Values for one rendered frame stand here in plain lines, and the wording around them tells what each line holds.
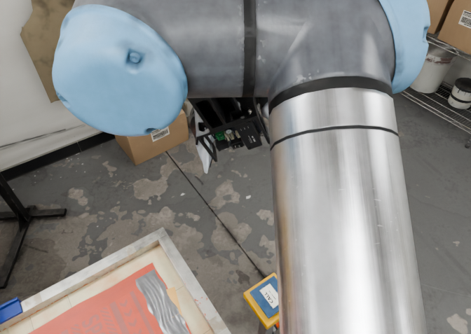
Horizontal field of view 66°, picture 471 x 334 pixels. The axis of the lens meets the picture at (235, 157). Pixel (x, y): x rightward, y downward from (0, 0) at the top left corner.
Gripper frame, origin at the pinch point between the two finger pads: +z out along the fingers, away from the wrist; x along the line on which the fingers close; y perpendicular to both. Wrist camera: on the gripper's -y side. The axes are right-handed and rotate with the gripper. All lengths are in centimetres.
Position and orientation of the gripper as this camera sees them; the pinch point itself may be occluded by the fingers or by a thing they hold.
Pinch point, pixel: (255, 146)
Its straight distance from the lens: 53.7
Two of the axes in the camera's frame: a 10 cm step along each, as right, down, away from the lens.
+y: 1.3, 7.9, -6.0
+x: 9.3, -3.1, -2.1
